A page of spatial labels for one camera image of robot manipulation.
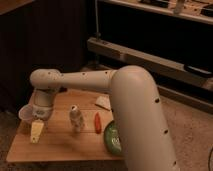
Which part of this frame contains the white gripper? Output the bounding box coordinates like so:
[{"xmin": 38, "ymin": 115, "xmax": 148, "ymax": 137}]
[{"xmin": 30, "ymin": 89, "xmax": 56, "ymax": 144}]

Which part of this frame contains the green ceramic bowl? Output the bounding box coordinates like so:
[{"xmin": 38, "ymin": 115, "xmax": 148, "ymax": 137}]
[{"xmin": 104, "ymin": 121, "xmax": 122, "ymax": 156}]

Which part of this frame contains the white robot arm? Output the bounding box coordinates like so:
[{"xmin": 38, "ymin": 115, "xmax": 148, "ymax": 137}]
[{"xmin": 30, "ymin": 65, "xmax": 180, "ymax": 171}]

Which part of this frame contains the clear plastic cup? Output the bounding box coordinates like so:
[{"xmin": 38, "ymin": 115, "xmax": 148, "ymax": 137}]
[{"xmin": 18, "ymin": 104, "xmax": 34, "ymax": 124}]

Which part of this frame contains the wooden folding table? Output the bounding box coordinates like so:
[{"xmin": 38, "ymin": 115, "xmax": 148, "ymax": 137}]
[{"xmin": 6, "ymin": 89, "xmax": 121, "ymax": 162}]

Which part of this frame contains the red chili pepper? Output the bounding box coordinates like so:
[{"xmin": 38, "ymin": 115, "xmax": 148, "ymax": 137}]
[{"xmin": 94, "ymin": 113, "xmax": 102, "ymax": 134}]

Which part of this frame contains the white sponge block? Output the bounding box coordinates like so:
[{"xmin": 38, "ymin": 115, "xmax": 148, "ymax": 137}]
[{"xmin": 95, "ymin": 96, "xmax": 111, "ymax": 110}]

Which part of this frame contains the grey metal shelf beam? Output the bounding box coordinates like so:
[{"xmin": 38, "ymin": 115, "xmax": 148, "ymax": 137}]
[{"xmin": 87, "ymin": 37, "xmax": 213, "ymax": 91}]

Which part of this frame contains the vertical metal pole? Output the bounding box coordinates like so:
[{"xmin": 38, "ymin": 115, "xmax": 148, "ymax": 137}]
[{"xmin": 94, "ymin": 0, "xmax": 100, "ymax": 41}]

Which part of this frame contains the black device on shelf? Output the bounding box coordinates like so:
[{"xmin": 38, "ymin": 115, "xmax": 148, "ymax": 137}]
[{"xmin": 184, "ymin": 65, "xmax": 213, "ymax": 78}]

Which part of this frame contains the upper wooden shelf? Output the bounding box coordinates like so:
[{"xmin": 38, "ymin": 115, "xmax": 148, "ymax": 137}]
[{"xmin": 101, "ymin": 0, "xmax": 213, "ymax": 25}]

